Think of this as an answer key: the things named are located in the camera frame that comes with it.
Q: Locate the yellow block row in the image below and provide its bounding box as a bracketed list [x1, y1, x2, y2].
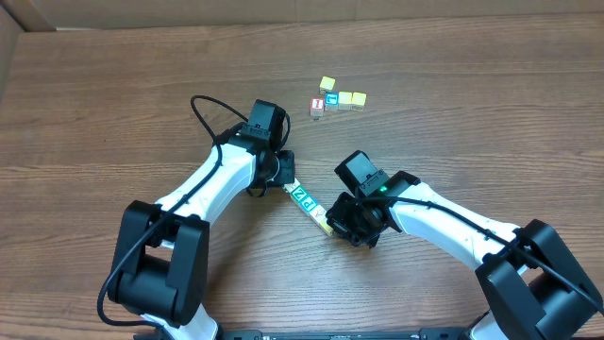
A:
[338, 92, 353, 111]
[351, 92, 367, 111]

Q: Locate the blue letter P block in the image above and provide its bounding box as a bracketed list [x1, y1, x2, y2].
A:
[300, 195, 318, 213]

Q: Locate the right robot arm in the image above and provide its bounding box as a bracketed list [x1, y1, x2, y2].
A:
[327, 150, 603, 339]

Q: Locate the yellow letter K block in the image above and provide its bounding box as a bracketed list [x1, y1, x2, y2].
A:
[319, 219, 334, 236]

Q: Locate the yellow block right row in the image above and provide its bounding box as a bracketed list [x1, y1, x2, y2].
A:
[351, 92, 367, 111]

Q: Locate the green letter Z block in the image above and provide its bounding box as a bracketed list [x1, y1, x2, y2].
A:
[291, 185, 309, 202]

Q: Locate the yellow block middle row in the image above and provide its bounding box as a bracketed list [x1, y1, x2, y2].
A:
[338, 92, 353, 111]

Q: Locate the yellow block far top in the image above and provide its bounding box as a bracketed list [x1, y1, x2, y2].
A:
[319, 76, 336, 94]

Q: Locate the red letter I block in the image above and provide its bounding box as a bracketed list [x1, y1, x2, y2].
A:
[310, 98, 325, 118]

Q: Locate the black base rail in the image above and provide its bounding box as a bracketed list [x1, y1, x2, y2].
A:
[133, 327, 554, 340]

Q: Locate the white ice cream block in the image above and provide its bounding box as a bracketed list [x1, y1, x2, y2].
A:
[310, 205, 327, 225]

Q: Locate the blue picture block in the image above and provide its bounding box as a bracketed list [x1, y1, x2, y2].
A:
[325, 92, 339, 111]

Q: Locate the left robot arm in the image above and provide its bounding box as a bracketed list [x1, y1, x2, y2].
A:
[96, 99, 294, 339]

